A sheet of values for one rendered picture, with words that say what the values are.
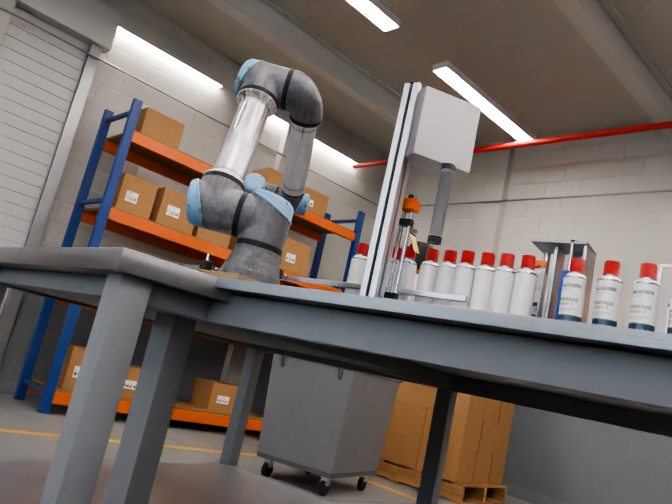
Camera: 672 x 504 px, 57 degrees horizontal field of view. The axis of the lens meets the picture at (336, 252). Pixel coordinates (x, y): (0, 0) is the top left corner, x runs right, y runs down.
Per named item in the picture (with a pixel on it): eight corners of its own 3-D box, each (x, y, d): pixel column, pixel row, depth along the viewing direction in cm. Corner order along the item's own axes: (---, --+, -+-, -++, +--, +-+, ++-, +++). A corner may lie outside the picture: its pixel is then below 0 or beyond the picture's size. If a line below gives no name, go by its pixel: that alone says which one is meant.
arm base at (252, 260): (290, 295, 154) (301, 257, 156) (245, 276, 143) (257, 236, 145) (251, 288, 164) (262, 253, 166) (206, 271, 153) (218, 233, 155)
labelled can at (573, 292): (580, 349, 142) (592, 263, 146) (574, 346, 138) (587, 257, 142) (556, 346, 145) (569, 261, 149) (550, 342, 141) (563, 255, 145)
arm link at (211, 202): (235, 224, 149) (297, 60, 173) (175, 207, 149) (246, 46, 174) (237, 246, 160) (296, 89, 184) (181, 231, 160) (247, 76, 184)
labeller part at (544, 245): (596, 256, 158) (597, 253, 158) (586, 244, 149) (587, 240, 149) (542, 253, 166) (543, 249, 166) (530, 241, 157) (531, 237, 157)
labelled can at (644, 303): (653, 360, 133) (663, 268, 137) (649, 357, 129) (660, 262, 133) (626, 356, 136) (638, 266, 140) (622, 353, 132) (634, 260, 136)
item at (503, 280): (508, 338, 151) (521, 258, 155) (501, 335, 147) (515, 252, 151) (488, 335, 154) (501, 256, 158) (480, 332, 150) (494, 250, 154)
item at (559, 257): (583, 355, 153) (597, 255, 158) (570, 347, 143) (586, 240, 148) (527, 347, 161) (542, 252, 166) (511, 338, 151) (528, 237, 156)
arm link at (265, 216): (281, 247, 150) (297, 195, 152) (228, 232, 150) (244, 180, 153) (284, 256, 161) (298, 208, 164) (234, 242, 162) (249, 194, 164)
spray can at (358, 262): (361, 316, 175) (376, 246, 179) (348, 312, 172) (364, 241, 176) (348, 315, 179) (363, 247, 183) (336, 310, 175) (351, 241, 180)
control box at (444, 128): (469, 173, 162) (482, 107, 166) (413, 152, 157) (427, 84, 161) (449, 181, 172) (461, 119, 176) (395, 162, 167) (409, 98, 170)
